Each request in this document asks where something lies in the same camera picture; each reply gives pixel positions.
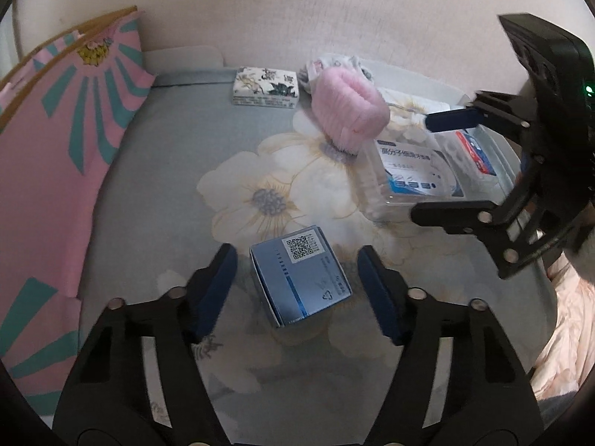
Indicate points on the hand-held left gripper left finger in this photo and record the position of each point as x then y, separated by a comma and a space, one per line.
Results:
217, 290

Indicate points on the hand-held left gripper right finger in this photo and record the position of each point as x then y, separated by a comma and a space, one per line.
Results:
377, 295

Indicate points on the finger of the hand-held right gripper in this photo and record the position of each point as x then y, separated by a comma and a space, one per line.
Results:
455, 216
453, 120

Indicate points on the clear plastic storage bin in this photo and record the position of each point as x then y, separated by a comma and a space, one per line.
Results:
497, 158

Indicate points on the clear cotton swab box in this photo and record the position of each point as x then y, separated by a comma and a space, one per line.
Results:
409, 172

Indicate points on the blue cardboard box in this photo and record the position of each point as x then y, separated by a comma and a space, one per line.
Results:
288, 283

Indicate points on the red and white packet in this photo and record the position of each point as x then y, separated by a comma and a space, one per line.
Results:
476, 151

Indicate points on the grey floral bed sheet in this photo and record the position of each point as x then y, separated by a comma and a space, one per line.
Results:
176, 195

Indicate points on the pink fluffy headband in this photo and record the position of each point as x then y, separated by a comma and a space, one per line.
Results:
346, 107

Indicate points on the patterned white cloth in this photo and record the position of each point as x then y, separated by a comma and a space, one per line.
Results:
344, 62

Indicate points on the peach quilt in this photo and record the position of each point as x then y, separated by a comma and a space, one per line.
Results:
567, 330

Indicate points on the floral tissue box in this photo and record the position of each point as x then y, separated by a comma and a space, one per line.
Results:
265, 87

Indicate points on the pink striped pillow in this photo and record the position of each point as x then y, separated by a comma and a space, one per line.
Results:
51, 148

